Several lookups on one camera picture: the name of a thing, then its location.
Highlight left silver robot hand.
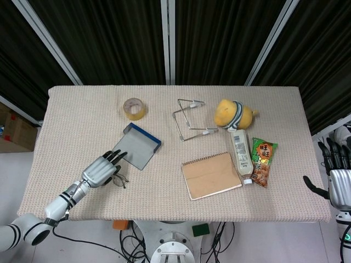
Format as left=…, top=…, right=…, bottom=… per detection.
left=81, top=150, right=129, bottom=190

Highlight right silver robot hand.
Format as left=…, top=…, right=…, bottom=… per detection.
left=303, top=138, right=351, bottom=211

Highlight black eyeglasses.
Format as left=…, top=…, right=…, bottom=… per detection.
left=111, top=172, right=129, bottom=189

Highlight grey tray blue edge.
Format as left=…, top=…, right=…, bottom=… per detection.
left=112, top=122, right=162, bottom=171

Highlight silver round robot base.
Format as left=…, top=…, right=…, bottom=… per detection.
left=134, top=220, right=220, bottom=263

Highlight beige waffle tablecloth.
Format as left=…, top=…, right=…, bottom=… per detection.
left=16, top=84, right=332, bottom=223

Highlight white rounded machine housing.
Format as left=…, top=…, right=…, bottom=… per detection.
left=333, top=125, right=351, bottom=145

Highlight orange box under table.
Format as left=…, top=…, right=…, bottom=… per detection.
left=112, top=219, right=129, bottom=231

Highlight yellow packing tape roll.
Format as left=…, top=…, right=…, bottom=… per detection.
left=122, top=98, right=148, bottom=121

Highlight green snack bag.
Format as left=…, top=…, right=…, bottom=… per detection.
left=251, top=136, right=279, bottom=189

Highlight brown cardboard box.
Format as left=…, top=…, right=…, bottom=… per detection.
left=0, top=102, right=38, bottom=153

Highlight beige sauce squeeze bottle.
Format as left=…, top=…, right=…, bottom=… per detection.
left=230, top=129, right=253, bottom=186

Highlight brown spiral notebook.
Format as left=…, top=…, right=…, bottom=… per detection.
left=180, top=152, right=244, bottom=202

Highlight black pleated curtain panel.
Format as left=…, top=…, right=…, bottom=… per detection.
left=27, top=0, right=167, bottom=85
left=0, top=0, right=75, bottom=121
left=252, top=0, right=351, bottom=135
left=175, top=0, right=287, bottom=85

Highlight green box under table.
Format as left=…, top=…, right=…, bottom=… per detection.
left=191, top=223, right=211, bottom=238

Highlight yellow plush toy striped scarf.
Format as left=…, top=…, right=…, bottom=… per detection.
left=213, top=99, right=259, bottom=132

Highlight grey aluminium partition post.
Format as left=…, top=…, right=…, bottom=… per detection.
left=160, top=0, right=176, bottom=85
left=311, top=113, right=351, bottom=140
left=12, top=0, right=83, bottom=85
left=245, top=0, right=302, bottom=85
left=0, top=94, right=43, bottom=127

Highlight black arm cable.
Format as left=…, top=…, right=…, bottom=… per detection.
left=51, top=226, right=150, bottom=263

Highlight black cable tangle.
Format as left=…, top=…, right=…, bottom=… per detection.
left=201, top=221, right=236, bottom=263
left=119, top=221, right=150, bottom=263

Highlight metal wire folding stand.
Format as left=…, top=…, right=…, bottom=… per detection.
left=172, top=98, right=219, bottom=142

